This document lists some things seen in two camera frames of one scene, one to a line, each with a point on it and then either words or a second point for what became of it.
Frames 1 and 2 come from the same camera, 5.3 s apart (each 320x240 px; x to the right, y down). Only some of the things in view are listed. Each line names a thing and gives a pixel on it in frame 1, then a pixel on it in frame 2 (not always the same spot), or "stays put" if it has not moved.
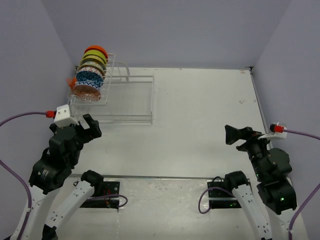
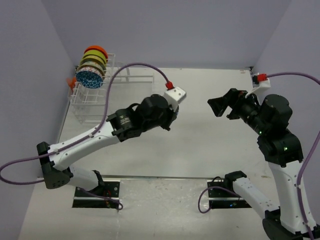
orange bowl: (96, 47) stays put
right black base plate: (220, 198) stays put
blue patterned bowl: (89, 78) stays put
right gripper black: (232, 134) -> (233, 97)
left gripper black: (93, 132) -> (172, 116)
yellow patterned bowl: (95, 58) stays put
